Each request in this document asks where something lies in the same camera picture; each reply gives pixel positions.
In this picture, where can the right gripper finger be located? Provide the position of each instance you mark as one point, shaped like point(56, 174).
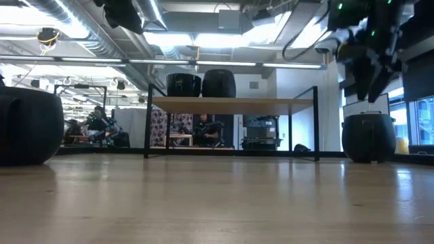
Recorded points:
point(381, 79)
point(361, 79)

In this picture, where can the black mug yellow inside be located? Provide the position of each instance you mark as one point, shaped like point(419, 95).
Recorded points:
point(368, 139)

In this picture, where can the black mug red inside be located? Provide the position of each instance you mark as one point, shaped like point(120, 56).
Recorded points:
point(218, 84)

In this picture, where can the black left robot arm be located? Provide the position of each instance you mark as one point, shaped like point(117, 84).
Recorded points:
point(123, 15)

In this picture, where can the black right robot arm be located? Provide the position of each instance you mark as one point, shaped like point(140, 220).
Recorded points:
point(418, 81)

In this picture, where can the yellow object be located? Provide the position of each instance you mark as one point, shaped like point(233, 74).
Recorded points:
point(403, 145)

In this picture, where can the black dome object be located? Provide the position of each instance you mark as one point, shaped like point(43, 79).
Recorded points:
point(301, 148)

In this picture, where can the square grey vent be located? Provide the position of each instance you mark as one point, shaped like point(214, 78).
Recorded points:
point(254, 85)

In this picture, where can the black cabinet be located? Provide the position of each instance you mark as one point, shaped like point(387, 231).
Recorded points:
point(261, 132)

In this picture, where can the wooden shelf black metal legs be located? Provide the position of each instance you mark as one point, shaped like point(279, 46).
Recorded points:
point(230, 105)

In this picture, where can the long fluorescent light strip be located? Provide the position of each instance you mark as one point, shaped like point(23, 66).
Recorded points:
point(223, 63)

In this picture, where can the person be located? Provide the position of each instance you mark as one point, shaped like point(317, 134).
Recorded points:
point(207, 128)
point(96, 123)

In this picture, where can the low wooden table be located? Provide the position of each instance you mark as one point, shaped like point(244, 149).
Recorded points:
point(178, 136)

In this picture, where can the patterned partition panel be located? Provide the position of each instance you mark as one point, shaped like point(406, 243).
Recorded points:
point(159, 128)

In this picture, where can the white partition panel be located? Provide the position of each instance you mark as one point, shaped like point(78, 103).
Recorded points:
point(134, 127)

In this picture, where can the security camera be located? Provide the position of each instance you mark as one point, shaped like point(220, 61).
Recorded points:
point(325, 45)

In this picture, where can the black extrusion table frame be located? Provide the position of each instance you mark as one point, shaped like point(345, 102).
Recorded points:
point(237, 152)

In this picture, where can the square grey duct box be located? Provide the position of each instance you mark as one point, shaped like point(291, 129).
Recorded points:
point(230, 20)

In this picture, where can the round silver air duct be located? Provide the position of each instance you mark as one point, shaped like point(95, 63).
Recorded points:
point(151, 11)

